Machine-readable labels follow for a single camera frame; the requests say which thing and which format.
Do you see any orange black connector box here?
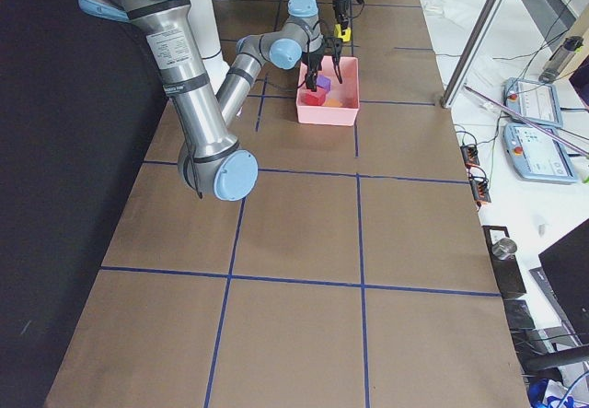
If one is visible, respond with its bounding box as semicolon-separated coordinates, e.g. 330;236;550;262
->
460;144;479;168

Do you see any purple foam block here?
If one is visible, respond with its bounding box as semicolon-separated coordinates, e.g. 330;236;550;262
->
316;74;331;92

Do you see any teach pendant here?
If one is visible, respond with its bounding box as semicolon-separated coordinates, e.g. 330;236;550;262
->
503;77;563;128
502;122;579;184

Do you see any pink foam block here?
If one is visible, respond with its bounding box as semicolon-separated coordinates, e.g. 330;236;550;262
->
300;89;327;106

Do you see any yellow foam block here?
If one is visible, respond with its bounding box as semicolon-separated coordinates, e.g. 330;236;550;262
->
334;24;352;43

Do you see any lower teach pendant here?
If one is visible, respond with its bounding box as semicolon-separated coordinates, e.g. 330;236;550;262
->
502;122;579;184

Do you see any clear water bottle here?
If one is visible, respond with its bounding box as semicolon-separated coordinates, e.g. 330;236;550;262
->
538;36;583;83

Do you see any pink plastic bin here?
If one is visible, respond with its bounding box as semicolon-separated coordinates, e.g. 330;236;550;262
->
296;56;360;126

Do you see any orange foam block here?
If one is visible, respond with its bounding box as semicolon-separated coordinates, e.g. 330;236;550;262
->
322;99;342;108

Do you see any upper teach pendant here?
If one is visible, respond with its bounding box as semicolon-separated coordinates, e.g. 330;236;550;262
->
503;77;563;128

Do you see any black monitor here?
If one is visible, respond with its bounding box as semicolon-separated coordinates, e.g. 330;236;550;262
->
539;222;588;332

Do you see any aluminium frame post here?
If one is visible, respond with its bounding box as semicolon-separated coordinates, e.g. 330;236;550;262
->
440;0;504;109

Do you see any metal cylinder weight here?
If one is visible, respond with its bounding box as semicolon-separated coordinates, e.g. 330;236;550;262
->
491;238;517;261

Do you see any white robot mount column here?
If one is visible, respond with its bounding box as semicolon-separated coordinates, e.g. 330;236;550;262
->
189;0;229;90

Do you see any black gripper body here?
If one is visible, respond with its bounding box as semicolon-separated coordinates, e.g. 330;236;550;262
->
332;0;349;14
301;36;343;65

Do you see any reacher grabber stick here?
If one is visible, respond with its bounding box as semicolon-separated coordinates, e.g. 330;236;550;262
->
462;85;588;159

